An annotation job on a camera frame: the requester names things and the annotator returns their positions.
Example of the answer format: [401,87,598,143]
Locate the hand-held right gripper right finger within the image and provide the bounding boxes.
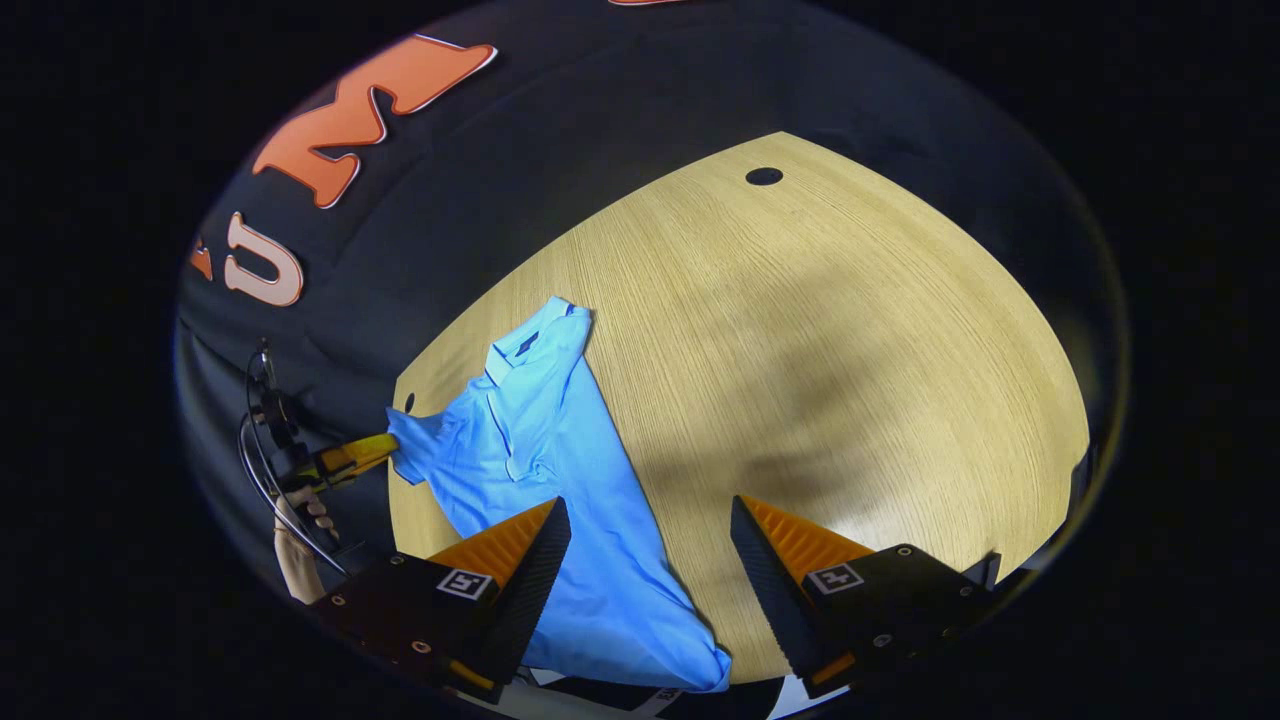
[730,495,1001,701]

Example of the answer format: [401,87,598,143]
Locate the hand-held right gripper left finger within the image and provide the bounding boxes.
[310,497,572,706]

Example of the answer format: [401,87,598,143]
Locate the light blue T-shirt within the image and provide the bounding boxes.
[386,296,733,693]

